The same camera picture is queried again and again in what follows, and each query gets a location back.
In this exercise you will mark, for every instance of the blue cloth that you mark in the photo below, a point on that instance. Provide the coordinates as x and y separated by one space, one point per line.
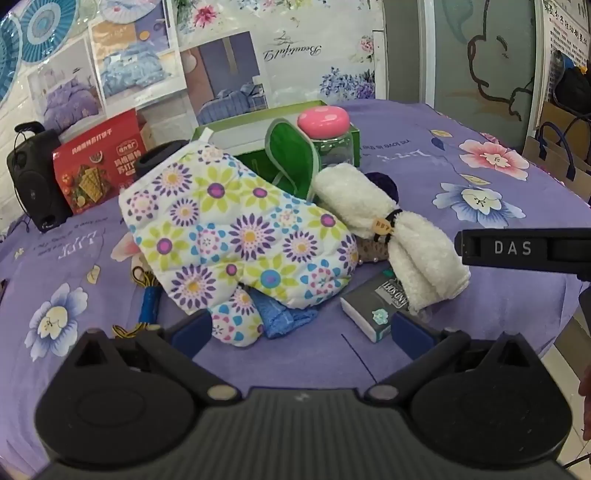
281 318

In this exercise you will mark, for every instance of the black cup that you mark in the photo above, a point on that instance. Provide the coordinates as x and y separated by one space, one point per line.
152 159

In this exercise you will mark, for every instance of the clear jar pink lid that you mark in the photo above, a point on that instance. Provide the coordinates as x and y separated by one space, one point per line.
325 124

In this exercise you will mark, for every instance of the dark blue bedding wall poster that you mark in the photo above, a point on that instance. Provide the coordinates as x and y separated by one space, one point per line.
226 78

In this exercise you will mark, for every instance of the tissue packet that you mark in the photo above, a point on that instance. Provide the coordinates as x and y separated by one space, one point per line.
369 304

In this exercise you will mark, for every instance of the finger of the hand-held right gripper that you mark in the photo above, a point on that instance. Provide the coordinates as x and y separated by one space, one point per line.
503 248

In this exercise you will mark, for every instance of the purple bedding wall poster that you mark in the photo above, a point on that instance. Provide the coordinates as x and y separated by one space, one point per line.
64 87

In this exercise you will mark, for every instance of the floral wall banner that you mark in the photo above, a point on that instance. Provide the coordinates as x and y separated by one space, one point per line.
314 50

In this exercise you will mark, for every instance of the green cardboard box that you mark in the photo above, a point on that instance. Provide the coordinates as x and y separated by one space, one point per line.
240 131

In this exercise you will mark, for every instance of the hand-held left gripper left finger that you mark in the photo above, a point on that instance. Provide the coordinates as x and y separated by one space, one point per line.
191 330

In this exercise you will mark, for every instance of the green cloth white trim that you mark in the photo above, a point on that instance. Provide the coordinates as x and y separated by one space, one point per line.
291 152

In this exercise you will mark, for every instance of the white notice poster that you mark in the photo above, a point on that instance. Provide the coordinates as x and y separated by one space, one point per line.
565 27

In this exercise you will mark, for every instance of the brown beaded pouch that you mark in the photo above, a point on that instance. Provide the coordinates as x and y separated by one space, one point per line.
369 251

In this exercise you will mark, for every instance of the floral quilted oven mitt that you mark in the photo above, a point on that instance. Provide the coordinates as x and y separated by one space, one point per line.
231 230

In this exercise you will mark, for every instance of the black bag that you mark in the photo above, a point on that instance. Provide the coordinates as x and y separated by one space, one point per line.
572 90

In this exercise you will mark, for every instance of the person's right forearm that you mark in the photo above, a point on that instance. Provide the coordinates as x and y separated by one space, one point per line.
585 406

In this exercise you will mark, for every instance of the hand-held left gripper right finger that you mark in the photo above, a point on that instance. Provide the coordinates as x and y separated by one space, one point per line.
411 333

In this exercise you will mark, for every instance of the white fluffy towel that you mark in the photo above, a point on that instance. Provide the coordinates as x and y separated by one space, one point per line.
415 258

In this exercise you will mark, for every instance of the black speaker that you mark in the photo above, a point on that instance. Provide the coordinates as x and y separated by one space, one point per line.
34 180

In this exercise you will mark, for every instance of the red snack box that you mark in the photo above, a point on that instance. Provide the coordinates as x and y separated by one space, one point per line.
97 166

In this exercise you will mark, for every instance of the blue paper fan decoration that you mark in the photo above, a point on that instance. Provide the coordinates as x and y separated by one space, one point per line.
41 23

